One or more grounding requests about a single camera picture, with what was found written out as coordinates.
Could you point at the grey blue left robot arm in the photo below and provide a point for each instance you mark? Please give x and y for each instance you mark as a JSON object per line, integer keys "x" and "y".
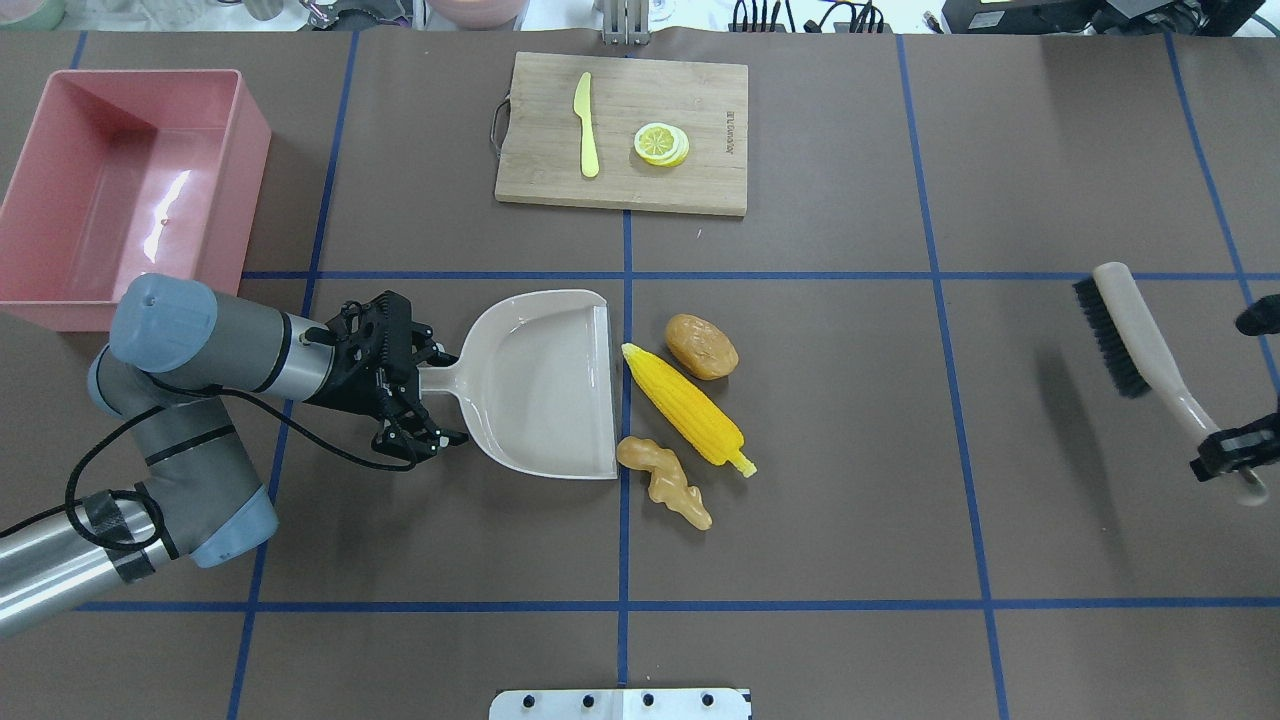
{"x": 174, "y": 479}

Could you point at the brown toy potato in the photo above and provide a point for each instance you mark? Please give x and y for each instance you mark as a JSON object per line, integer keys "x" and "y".
{"x": 701, "y": 347}

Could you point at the wooden cutting board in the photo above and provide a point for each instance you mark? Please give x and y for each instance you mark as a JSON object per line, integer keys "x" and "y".
{"x": 539, "y": 155}

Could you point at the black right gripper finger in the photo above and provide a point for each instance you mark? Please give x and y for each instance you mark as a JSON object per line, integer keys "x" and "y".
{"x": 1261, "y": 318}
{"x": 1234, "y": 449}

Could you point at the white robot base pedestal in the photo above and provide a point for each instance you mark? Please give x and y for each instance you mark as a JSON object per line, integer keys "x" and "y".
{"x": 623, "y": 703}

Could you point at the pink bowl with clear pieces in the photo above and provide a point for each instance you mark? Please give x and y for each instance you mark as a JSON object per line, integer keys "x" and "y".
{"x": 479, "y": 14}

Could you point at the aluminium frame post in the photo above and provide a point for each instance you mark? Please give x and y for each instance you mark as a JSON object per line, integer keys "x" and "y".
{"x": 625, "y": 22}

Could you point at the pink plastic bin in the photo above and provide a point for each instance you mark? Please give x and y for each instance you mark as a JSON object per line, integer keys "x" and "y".
{"x": 124, "y": 173}

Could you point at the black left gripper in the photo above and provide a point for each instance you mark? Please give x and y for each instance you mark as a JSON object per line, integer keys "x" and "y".
{"x": 352, "y": 385}

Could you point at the tan toy ginger root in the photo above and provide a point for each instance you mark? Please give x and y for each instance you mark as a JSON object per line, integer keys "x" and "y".
{"x": 668, "y": 484}

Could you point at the beige hand brush black bristles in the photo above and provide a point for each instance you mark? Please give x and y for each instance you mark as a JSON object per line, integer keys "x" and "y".
{"x": 1139, "y": 361}

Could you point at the yellow plastic knife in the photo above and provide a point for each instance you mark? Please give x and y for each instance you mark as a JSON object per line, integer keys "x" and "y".
{"x": 582, "y": 105}

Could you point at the yellow toy corn cob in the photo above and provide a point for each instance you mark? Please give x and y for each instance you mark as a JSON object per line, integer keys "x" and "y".
{"x": 711, "y": 433}

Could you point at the yellow lemon slices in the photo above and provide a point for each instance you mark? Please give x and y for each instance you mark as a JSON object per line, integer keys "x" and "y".
{"x": 661, "y": 144}

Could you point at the beige plastic dustpan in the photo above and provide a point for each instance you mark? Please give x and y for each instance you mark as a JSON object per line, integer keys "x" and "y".
{"x": 534, "y": 380}

